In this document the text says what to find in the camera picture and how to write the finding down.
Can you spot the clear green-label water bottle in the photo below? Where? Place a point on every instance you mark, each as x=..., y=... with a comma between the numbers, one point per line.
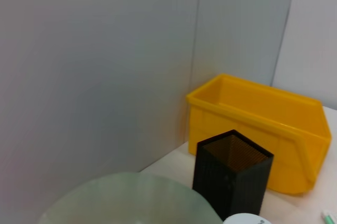
x=245, y=220

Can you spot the black mesh pen holder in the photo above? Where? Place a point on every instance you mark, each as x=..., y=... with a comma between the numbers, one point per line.
x=231, y=182

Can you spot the pale green glass fruit plate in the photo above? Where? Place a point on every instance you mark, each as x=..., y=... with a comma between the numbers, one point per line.
x=131, y=200

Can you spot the yellow plastic bin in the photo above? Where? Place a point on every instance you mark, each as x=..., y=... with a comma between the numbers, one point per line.
x=263, y=121

